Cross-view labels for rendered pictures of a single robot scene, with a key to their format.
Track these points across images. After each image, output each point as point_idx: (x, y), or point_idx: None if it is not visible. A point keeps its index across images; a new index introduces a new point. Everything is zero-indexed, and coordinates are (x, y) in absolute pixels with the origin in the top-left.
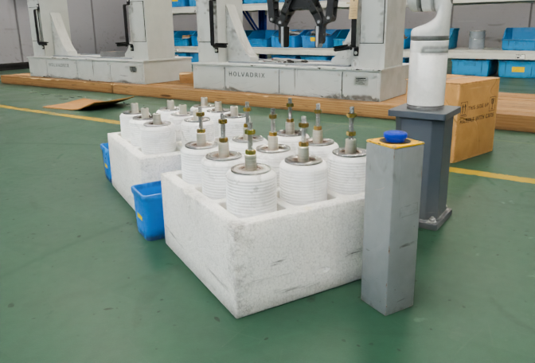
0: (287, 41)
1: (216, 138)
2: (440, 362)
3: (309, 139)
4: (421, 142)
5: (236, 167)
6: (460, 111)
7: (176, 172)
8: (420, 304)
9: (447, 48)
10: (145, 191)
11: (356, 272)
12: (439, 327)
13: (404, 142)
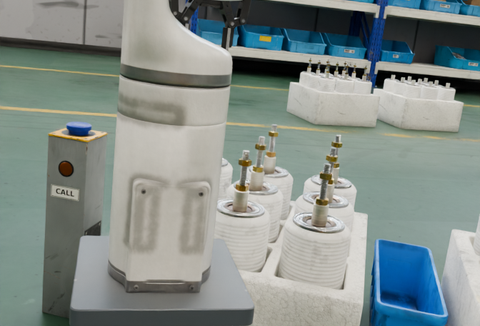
0: (223, 44)
1: None
2: (0, 275)
3: (256, 208)
4: (51, 133)
5: None
6: (69, 319)
7: (358, 217)
8: (34, 316)
9: (118, 101)
10: (426, 263)
11: None
12: (8, 299)
13: (66, 131)
